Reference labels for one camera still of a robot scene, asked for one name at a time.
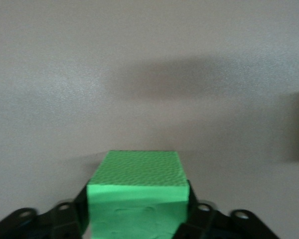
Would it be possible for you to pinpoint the green foam cube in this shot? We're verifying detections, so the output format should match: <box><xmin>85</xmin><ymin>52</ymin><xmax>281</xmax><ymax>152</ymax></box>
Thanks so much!
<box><xmin>86</xmin><ymin>149</ymin><xmax>190</xmax><ymax>239</ymax></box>

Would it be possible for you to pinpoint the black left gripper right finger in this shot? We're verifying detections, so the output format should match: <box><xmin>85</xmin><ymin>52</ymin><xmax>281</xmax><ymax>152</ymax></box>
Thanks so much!
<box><xmin>173</xmin><ymin>179</ymin><xmax>282</xmax><ymax>239</ymax></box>

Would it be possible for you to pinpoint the brown table mat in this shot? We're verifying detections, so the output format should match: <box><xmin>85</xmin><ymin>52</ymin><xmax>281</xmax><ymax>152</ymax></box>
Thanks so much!
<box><xmin>0</xmin><ymin>0</ymin><xmax>299</xmax><ymax>239</ymax></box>

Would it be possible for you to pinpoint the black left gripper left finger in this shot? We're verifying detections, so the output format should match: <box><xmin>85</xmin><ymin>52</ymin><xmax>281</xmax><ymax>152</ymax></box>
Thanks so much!
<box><xmin>0</xmin><ymin>186</ymin><xmax>91</xmax><ymax>239</ymax></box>

